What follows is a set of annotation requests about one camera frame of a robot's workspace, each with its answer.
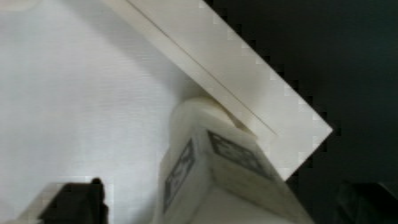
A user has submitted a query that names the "white square tabletop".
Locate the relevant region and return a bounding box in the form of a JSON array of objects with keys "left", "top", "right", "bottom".
[{"left": 0, "top": 0, "right": 330, "bottom": 224}]

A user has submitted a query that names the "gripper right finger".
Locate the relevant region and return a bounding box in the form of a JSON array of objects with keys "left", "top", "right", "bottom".
[{"left": 335, "top": 182, "right": 398, "bottom": 224}]

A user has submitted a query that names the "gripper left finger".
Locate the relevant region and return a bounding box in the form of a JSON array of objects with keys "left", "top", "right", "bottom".
[{"left": 16, "top": 176, "right": 111, "bottom": 224}]

